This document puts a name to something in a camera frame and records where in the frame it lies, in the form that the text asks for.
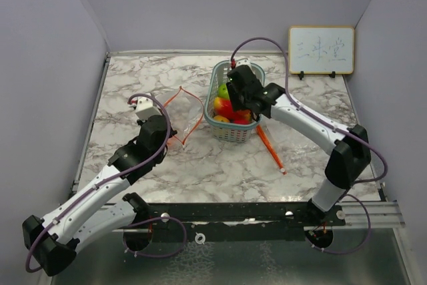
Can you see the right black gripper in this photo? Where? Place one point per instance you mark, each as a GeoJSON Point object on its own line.
{"type": "Point", "coordinates": [236, 104]}

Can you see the green apple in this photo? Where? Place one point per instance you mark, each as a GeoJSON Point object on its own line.
{"type": "Point", "coordinates": [223, 92]}

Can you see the teal white plastic basket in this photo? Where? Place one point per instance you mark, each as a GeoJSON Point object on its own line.
{"type": "Point", "coordinates": [225, 123]}

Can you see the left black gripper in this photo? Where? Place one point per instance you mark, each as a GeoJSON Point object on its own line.
{"type": "Point", "coordinates": [142, 122]}

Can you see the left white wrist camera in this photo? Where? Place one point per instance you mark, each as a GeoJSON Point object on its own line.
{"type": "Point", "coordinates": [145, 108]}

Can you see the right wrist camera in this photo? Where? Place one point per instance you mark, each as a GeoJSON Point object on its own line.
{"type": "Point", "coordinates": [243, 62]}

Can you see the yellow orange fruit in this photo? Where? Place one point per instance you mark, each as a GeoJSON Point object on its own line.
{"type": "Point", "coordinates": [220, 118]}

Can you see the small whiteboard wooden frame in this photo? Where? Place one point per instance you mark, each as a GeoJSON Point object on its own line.
{"type": "Point", "coordinates": [321, 50]}

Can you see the red apple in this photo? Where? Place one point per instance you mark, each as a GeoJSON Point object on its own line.
{"type": "Point", "coordinates": [243, 118]}

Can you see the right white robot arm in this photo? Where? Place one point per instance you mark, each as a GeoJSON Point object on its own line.
{"type": "Point", "coordinates": [346, 147]}

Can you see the clear bag orange zipper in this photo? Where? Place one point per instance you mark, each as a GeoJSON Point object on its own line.
{"type": "Point", "coordinates": [185, 112]}

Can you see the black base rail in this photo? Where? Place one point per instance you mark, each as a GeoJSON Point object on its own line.
{"type": "Point", "coordinates": [226, 222]}

